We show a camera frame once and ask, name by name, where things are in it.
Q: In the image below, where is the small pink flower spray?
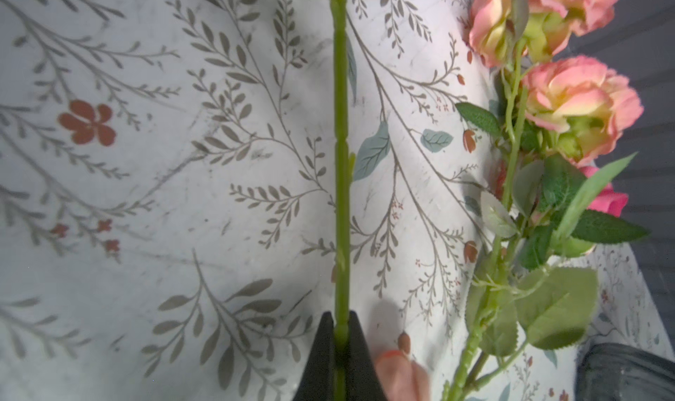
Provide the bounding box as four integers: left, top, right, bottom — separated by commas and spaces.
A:
443, 0, 647, 400

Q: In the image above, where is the teal ceramic vase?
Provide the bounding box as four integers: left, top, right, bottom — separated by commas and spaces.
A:
575, 343, 674, 401

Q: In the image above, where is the dark pink bud stem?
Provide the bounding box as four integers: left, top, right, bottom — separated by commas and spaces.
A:
322, 0, 433, 401

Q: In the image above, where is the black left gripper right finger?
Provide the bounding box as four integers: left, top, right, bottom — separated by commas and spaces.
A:
346, 311, 387, 401

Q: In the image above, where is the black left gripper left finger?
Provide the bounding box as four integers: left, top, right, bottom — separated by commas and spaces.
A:
293, 311, 336, 401

